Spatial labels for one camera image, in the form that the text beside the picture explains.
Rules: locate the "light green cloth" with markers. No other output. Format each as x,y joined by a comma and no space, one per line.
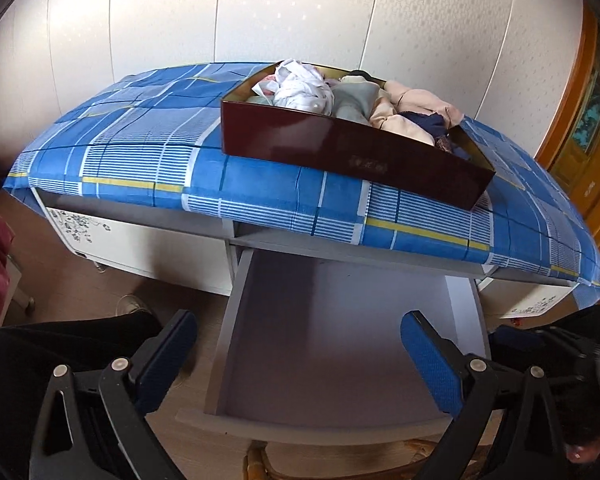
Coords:
354,99

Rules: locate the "white cloth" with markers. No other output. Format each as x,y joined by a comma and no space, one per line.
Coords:
302,87

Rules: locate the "pink plush cloth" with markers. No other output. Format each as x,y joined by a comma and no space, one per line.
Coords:
395,98

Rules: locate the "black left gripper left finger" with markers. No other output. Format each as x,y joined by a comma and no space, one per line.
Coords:
92,425

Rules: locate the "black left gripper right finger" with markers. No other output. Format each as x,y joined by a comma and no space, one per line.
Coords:
530,411

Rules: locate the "teal cloth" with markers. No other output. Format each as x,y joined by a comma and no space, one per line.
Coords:
264,91

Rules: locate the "dark blue fuzzy cloth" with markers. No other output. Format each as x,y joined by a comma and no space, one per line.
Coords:
434,124

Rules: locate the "white cabinet with flower print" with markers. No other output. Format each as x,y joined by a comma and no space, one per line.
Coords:
168,245

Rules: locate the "dark red cardboard box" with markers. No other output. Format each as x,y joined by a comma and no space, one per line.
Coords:
299,138

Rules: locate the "blue plaid table cover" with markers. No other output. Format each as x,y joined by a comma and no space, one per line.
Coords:
154,139

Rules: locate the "white open drawer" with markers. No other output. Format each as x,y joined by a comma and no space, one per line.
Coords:
310,352

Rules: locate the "wooden door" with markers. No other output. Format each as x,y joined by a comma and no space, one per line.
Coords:
571,149

